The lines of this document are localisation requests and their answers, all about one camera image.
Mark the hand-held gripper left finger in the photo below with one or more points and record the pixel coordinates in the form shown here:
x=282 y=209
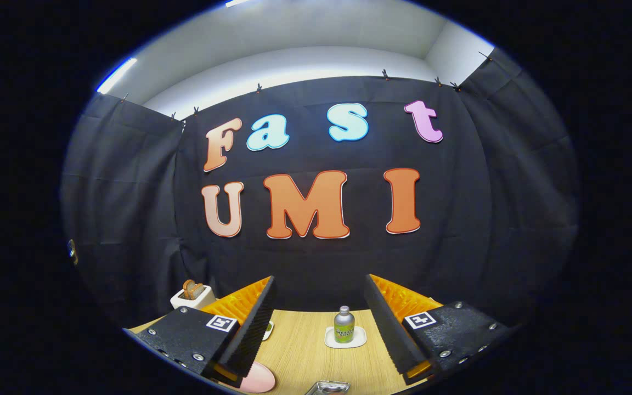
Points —
x=253 y=329

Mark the white divided tray of beans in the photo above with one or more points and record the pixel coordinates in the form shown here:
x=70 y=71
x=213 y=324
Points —
x=268 y=331

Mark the green label soda bottle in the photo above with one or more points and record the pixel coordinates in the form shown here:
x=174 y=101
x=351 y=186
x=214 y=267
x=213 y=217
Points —
x=344 y=329

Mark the pink plate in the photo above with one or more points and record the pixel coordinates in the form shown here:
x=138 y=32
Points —
x=258 y=379

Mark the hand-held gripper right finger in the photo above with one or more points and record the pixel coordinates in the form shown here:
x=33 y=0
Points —
x=390 y=329

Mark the small white square dish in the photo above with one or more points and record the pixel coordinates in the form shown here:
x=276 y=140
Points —
x=361 y=337

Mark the brown toast slice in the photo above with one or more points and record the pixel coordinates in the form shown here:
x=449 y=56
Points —
x=192 y=289

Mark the white toaster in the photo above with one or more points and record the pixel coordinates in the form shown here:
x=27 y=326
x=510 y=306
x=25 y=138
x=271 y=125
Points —
x=184 y=303

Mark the ceiling light strip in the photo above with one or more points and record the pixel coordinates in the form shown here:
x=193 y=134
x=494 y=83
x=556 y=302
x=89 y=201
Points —
x=237 y=2

